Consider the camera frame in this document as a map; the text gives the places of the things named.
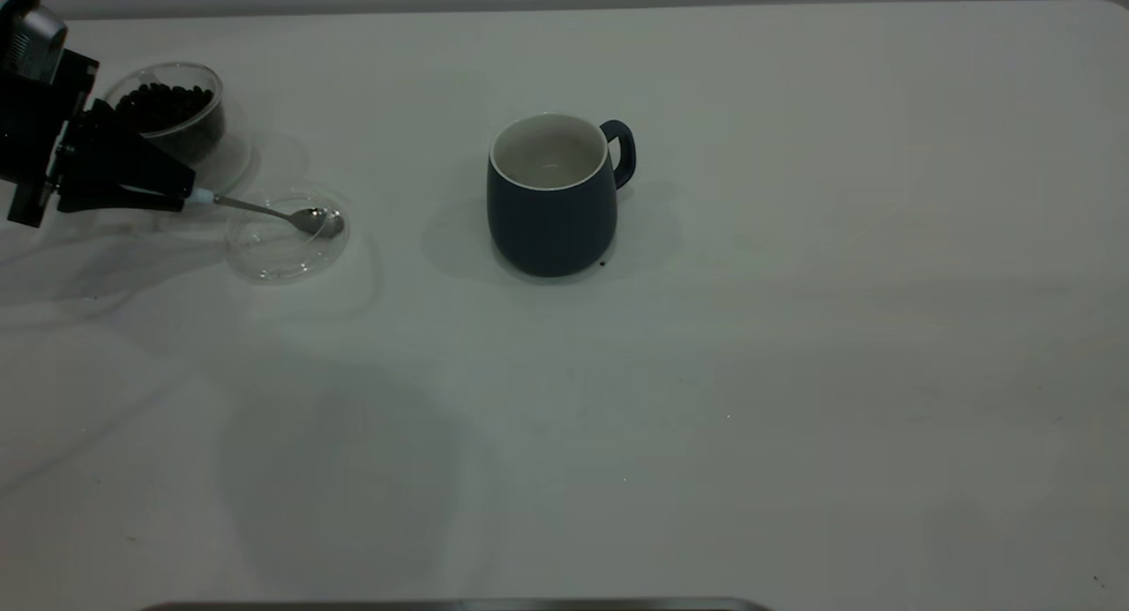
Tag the clear round glass lid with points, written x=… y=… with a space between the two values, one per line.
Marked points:
x=282 y=258

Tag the clear double-wall glass cup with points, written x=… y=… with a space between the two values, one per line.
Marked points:
x=207 y=148

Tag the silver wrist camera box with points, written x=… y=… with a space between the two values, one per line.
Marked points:
x=31 y=42

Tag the dark coffee beans pile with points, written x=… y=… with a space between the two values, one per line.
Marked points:
x=172 y=108

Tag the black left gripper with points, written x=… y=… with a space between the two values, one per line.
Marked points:
x=35 y=135

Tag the dark grey ceramic mug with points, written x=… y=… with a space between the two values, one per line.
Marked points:
x=551 y=227

